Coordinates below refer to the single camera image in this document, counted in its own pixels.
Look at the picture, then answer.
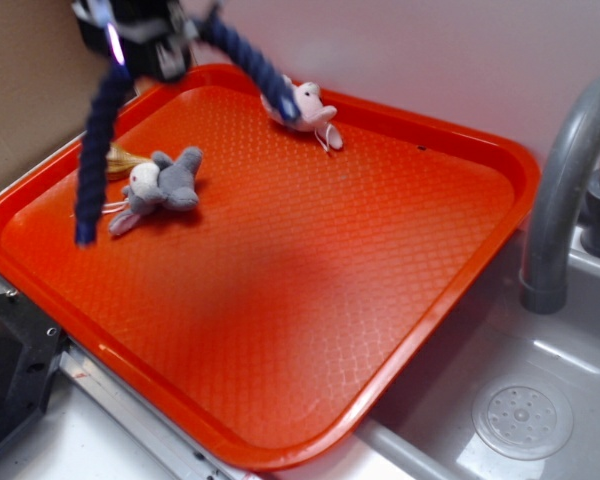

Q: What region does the grey toy sink basin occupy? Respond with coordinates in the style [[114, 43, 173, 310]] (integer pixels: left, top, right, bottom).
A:
[[358, 236, 600, 479]]

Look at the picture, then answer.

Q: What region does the aluminium rail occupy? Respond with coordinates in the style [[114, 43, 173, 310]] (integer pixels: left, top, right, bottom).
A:
[[0, 277, 253, 479]]

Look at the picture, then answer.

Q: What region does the pink plush toy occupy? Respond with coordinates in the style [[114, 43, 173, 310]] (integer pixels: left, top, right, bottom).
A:
[[283, 75, 343, 152]]

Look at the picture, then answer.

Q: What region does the brown cardboard panel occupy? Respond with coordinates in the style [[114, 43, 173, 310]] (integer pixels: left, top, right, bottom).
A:
[[0, 1, 108, 192]]

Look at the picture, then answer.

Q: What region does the clear sink drain strainer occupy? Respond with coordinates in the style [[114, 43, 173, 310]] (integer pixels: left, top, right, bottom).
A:
[[472, 379, 574, 461]]

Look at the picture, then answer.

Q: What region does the orange plastic tray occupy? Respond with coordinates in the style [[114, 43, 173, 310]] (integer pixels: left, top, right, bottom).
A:
[[0, 65, 539, 472]]

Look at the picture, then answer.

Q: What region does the grey sink faucet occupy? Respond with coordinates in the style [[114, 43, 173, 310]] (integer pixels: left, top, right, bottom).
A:
[[520, 77, 600, 314]]

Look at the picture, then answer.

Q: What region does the grey plush bunny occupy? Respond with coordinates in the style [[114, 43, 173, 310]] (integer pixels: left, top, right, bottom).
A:
[[103, 147, 203, 236]]

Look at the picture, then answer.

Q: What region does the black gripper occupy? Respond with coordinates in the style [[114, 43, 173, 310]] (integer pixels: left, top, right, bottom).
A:
[[71, 1, 220, 83]]

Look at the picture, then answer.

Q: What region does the tan seashell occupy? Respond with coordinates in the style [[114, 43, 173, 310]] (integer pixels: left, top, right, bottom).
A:
[[106, 143, 151, 181]]

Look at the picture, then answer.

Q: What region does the blue twisted rope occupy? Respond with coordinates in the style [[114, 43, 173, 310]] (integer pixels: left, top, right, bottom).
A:
[[74, 9, 301, 247]]

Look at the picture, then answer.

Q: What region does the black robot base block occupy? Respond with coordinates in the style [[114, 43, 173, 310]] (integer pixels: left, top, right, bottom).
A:
[[0, 289, 66, 455]]

